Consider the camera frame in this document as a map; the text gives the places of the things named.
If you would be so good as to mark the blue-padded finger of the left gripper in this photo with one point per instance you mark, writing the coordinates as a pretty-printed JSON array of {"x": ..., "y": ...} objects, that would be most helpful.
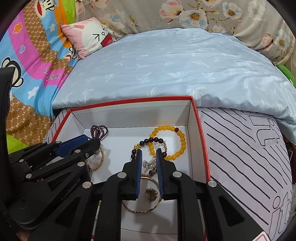
[{"x": 62, "y": 149}]

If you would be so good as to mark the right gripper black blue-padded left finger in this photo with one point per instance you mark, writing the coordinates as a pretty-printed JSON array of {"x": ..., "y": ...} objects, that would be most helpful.
[{"x": 124, "y": 185}]

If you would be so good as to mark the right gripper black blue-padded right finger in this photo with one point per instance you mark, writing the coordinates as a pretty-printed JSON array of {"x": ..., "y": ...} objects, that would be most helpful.
[{"x": 175, "y": 185}]

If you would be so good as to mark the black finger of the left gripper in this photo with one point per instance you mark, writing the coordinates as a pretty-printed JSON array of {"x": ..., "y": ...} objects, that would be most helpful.
[{"x": 73, "y": 167}]

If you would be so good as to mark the gold bangle with flower charm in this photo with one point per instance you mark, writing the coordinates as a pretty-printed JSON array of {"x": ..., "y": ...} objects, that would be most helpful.
[{"x": 150, "y": 194}]

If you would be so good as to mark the red and white cardboard box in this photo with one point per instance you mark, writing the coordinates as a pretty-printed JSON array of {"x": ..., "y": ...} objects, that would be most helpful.
[{"x": 129, "y": 122}]

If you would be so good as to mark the white black-striped pillow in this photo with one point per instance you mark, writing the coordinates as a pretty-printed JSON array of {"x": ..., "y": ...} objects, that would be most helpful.
[{"x": 248, "y": 158}]

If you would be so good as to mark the colourful monkey cartoon blanket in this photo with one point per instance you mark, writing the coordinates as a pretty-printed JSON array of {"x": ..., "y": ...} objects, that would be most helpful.
[{"x": 42, "y": 58}]

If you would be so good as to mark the pink cat face pillow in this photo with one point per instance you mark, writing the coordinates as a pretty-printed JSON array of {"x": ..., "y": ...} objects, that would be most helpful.
[{"x": 87, "y": 36}]

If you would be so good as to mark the light blue quilt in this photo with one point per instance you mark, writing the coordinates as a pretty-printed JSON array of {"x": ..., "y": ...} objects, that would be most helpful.
[{"x": 217, "y": 70}]

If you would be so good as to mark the green object at right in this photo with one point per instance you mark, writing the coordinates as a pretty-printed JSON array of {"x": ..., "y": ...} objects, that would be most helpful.
[{"x": 287, "y": 73}]

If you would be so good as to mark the grey floral bedsheet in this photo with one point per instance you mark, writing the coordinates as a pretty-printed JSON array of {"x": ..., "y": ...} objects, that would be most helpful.
[{"x": 255, "y": 23}]

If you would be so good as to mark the silver chain jewelry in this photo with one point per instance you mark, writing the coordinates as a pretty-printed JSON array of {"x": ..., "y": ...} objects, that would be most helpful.
[{"x": 150, "y": 167}]

